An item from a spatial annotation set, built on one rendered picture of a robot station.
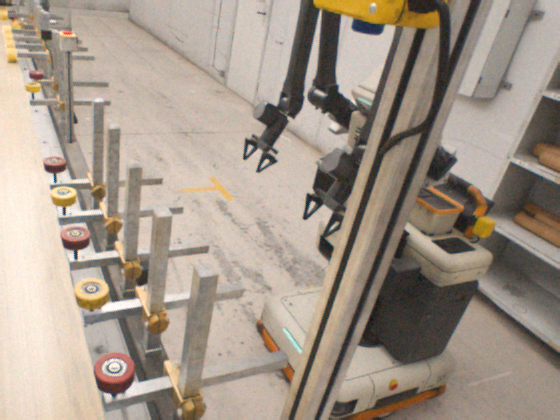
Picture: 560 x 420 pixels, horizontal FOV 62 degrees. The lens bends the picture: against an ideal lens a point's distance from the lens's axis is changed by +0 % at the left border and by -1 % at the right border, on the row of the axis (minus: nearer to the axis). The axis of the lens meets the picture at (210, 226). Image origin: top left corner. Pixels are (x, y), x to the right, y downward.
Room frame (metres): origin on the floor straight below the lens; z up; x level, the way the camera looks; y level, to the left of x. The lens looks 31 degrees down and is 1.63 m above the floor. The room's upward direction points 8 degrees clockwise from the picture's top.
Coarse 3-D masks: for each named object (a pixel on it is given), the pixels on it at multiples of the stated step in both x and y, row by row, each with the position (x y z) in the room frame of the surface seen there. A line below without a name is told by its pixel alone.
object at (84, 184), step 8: (144, 176) 1.69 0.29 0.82; (152, 176) 1.70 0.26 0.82; (160, 176) 1.71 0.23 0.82; (56, 184) 1.51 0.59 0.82; (64, 184) 1.53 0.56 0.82; (72, 184) 1.54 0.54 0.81; (80, 184) 1.55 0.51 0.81; (88, 184) 1.57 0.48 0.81; (120, 184) 1.62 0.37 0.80; (144, 184) 1.66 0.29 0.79; (152, 184) 1.68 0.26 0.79; (160, 184) 1.70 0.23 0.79
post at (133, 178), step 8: (136, 160) 1.12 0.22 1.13; (128, 168) 1.09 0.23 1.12; (136, 168) 1.10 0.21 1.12; (128, 176) 1.09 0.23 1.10; (136, 176) 1.10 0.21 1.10; (128, 184) 1.09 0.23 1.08; (136, 184) 1.10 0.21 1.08; (128, 192) 1.09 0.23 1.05; (136, 192) 1.10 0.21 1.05; (128, 200) 1.09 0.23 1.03; (136, 200) 1.10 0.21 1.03; (128, 208) 1.09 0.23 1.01; (136, 208) 1.10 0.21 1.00; (128, 216) 1.09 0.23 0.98; (136, 216) 1.10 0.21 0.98; (128, 224) 1.09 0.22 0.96; (136, 224) 1.10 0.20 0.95; (128, 232) 1.09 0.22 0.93; (136, 232) 1.10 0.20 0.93; (128, 240) 1.09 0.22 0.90; (136, 240) 1.10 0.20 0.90; (128, 248) 1.09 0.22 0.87; (136, 248) 1.10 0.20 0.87; (128, 256) 1.09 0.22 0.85; (136, 256) 1.10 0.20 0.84; (128, 280) 1.09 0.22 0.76; (128, 288) 1.09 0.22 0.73
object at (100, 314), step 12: (228, 288) 1.02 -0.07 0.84; (240, 288) 1.03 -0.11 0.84; (132, 300) 0.91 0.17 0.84; (168, 300) 0.93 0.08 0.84; (180, 300) 0.94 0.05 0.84; (216, 300) 0.99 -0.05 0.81; (84, 312) 0.84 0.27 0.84; (96, 312) 0.85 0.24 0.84; (108, 312) 0.86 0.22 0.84; (120, 312) 0.87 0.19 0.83; (132, 312) 0.89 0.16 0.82
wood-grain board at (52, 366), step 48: (0, 48) 3.13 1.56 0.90; (0, 96) 2.16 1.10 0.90; (0, 144) 1.61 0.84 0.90; (0, 192) 1.25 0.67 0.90; (48, 192) 1.30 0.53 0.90; (0, 240) 1.00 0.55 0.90; (48, 240) 1.03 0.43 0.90; (0, 288) 0.81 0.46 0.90; (48, 288) 0.84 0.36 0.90; (0, 336) 0.67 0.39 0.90; (48, 336) 0.69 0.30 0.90; (0, 384) 0.56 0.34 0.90; (48, 384) 0.57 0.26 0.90
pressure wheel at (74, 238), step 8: (64, 232) 1.07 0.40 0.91; (72, 232) 1.08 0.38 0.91; (80, 232) 1.09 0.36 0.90; (88, 232) 1.09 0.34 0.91; (64, 240) 1.04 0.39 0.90; (72, 240) 1.04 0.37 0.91; (80, 240) 1.05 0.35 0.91; (88, 240) 1.07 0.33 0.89; (72, 248) 1.04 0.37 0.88; (80, 248) 1.05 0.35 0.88
